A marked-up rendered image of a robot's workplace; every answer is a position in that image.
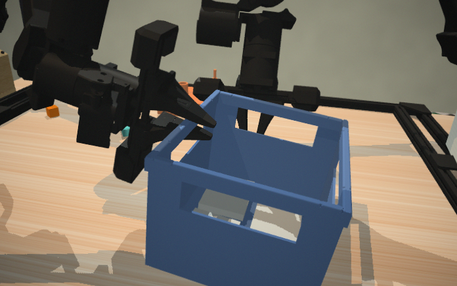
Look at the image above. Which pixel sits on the blue plastic crate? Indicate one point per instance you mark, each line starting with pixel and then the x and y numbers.
pixel 285 175

